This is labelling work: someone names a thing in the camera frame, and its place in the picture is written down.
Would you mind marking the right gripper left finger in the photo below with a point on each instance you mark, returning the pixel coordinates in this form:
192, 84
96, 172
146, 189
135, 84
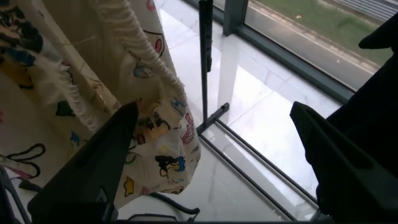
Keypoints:
90, 177

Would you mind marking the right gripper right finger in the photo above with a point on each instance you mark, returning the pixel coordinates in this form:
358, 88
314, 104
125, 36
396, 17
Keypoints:
342, 174

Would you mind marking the black t-shirt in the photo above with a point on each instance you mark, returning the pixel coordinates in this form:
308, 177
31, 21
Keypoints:
373, 112

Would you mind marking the cream printed garment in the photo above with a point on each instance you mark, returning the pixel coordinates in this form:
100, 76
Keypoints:
161, 146

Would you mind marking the black clothes rack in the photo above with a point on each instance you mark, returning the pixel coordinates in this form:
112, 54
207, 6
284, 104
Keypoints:
205, 46

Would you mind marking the window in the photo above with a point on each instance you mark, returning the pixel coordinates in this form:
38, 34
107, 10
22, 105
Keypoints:
311, 40

